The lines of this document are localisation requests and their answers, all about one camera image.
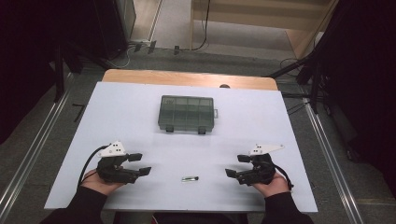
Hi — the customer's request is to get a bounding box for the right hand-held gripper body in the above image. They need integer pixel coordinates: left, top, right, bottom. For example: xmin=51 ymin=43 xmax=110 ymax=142
xmin=234 ymin=143 xmax=285 ymax=187

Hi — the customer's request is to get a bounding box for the hanging black cable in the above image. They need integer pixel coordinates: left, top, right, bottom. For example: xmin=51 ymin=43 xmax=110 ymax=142
xmin=181 ymin=0 xmax=212 ymax=52

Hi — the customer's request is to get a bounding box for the left hand-held gripper black cable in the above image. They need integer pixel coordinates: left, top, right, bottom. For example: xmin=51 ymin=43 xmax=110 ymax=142
xmin=77 ymin=145 xmax=111 ymax=189

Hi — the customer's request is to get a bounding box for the person's left hand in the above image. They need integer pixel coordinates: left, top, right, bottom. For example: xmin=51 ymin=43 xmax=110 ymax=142
xmin=81 ymin=168 xmax=124 ymax=197

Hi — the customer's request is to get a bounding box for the metal floor rail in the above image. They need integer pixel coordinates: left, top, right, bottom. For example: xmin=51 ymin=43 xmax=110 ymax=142
xmin=302 ymin=101 xmax=364 ymax=224
xmin=0 ymin=73 xmax=76 ymax=218

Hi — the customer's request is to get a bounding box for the grey clear plastic storage box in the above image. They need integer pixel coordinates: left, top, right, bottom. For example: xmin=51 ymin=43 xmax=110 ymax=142
xmin=157 ymin=94 xmax=219 ymax=135

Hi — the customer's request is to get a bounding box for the black stand leg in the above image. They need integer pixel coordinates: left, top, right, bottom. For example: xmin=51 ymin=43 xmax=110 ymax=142
xmin=267 ymin=54 xmax=316 ymax=79

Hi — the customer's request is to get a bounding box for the light wooden frame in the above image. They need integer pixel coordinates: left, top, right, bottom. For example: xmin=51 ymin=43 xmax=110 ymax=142
xmin=189 ymin=0 xmax=340 ymax=60

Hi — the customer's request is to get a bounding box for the hand-held gripper black cable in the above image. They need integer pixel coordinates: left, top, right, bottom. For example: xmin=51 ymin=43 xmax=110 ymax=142
xmin=273 ymin=163 xmax=294 ymax=191
xmin=77 ymin=145 xmax=111 ymax=189

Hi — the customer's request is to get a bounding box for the black angled bar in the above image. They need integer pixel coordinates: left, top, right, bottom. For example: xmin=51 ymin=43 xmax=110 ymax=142
xmin=72 ymin=103 xmax=87 ymax=123

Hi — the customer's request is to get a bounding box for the right hand-held gripper black cable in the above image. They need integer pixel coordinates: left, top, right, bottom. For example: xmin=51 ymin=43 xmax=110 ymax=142
xmin=273 ymin=163 xmax=294 ymax=191

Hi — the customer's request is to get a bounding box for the person's right hand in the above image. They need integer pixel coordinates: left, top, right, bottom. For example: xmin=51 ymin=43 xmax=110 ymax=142
xmin=251 ymin=172 xmax=290 ymax=199

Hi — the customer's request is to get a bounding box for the white floor cable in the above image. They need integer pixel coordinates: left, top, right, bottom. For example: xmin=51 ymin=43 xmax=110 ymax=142
xmin=106 ymin=46 xmax=132 ymax=70

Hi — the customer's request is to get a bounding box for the black curtain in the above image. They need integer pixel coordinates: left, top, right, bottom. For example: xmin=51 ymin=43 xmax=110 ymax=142
xmin=0 ymin=0 xmax=137 ymax=145
xmin=306 ymin=0 xmax=396 ymax=200

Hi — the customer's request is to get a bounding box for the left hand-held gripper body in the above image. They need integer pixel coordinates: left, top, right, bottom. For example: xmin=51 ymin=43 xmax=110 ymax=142
xmin=96 ymin=141 xmax=141 ymax=185

